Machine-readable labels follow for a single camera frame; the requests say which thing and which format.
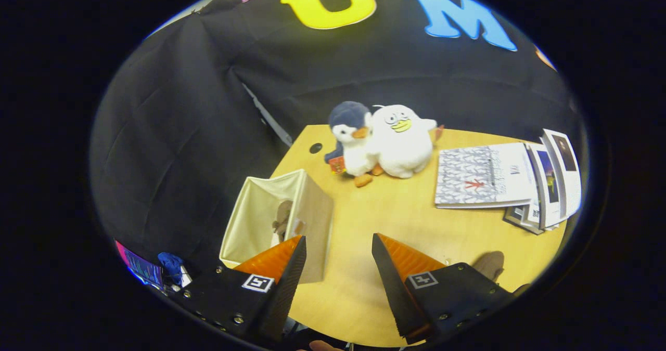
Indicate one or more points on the grey patterned white book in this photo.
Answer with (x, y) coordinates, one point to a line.
(478, 177)

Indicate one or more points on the beige fabric storage box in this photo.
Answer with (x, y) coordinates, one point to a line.
(315, 226)

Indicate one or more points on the white duck plush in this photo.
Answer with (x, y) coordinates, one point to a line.
(403, 148)

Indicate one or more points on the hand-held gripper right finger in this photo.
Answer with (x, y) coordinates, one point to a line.
(393, 294)

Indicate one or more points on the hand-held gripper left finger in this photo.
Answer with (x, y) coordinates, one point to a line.
(283, 294)

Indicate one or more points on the white book dark picture cover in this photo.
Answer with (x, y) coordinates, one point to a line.
(567, 164)

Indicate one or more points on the blue cloth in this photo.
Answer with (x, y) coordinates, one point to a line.
(170, 265)

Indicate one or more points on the grey white penguin plush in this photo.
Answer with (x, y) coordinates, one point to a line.
(354, 143)

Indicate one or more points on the brown fuzzy slipper shoe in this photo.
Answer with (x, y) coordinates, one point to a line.
(282, 218)
(490, 265)

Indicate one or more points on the computer monitor screen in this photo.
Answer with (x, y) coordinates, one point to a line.
(139, 268)

